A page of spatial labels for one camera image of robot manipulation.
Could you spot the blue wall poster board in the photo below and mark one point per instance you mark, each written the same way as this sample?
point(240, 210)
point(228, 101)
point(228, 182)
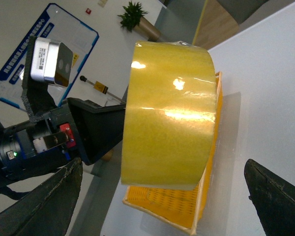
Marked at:
point(54, 23)

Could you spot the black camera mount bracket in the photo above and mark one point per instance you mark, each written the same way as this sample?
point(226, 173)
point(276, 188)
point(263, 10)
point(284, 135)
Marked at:
point(35, 96)

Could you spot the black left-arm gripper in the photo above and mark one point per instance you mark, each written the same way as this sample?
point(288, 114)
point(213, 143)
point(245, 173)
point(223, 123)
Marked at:
point(54, 135)

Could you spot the yellow packing tape roll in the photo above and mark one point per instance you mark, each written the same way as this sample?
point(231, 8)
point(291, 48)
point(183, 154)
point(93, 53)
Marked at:
point(170, 116)

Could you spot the yellow wicker basket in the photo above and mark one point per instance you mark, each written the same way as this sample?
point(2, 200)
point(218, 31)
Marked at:
point(181, 209)

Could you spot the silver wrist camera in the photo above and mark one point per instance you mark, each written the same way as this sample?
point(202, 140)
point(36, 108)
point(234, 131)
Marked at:
point(52, 61)

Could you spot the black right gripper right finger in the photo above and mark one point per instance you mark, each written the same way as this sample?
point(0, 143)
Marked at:
point(273, 199)

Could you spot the potted plant gold vase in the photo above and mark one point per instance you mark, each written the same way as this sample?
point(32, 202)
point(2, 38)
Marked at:
point(133, 18)

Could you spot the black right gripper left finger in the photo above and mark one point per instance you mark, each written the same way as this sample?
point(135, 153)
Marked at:
point(47, 210)

